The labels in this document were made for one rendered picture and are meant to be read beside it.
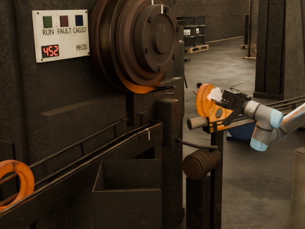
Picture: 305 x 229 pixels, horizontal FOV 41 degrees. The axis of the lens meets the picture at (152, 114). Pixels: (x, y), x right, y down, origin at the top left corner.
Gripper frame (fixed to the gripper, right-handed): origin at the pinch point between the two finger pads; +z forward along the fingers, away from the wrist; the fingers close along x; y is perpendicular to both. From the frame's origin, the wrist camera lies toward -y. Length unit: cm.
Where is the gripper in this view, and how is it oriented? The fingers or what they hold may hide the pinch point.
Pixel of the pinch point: (206, 96)
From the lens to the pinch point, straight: 192.0
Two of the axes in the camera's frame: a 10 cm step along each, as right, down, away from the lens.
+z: -8.0, -3.7, 4.7
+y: 2.0, -9.0, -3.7
